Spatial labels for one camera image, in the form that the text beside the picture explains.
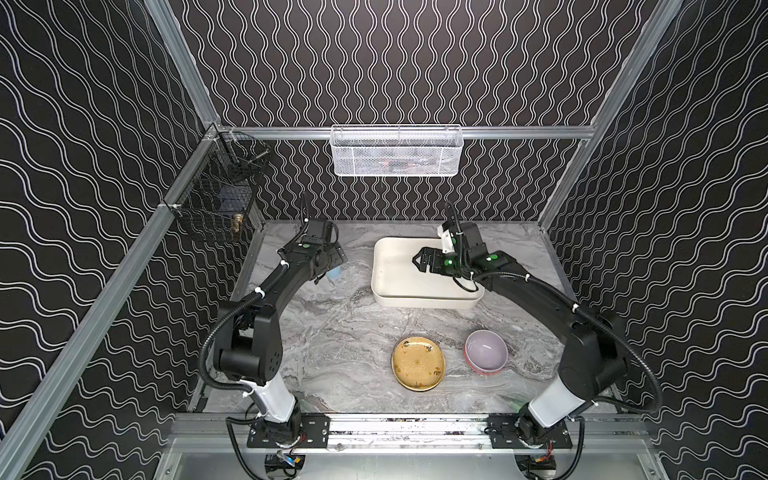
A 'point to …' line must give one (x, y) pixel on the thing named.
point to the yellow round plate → (418, 364)
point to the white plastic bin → (398, 282)
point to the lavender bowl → (485, 350)
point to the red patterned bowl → (477, 369)
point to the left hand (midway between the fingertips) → (329, 258)
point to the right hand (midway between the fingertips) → (426, 261)
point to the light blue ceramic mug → (335, 273)
